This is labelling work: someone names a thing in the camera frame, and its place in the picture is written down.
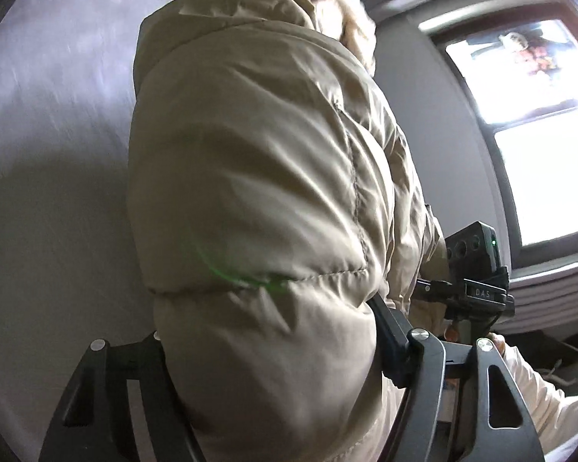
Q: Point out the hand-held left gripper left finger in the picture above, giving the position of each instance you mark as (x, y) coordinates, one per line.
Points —
(120, 365)

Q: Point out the person's right hand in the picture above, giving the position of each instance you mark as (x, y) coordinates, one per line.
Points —
(498, 344)

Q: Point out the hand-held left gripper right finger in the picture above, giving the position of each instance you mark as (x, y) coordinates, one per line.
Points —
(395, 341)

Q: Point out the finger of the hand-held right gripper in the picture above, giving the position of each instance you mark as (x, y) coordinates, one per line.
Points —
(433, 288)

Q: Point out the window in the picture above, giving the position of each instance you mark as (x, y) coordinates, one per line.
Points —
(534, 120)

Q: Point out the cream striped fuzzy garment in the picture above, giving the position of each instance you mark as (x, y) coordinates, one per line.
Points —
(337, 5)

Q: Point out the purple bed blanket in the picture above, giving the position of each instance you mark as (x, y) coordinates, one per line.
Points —
(53, 154)

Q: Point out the beige puffer jacket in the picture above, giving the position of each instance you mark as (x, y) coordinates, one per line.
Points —
(269, 211)

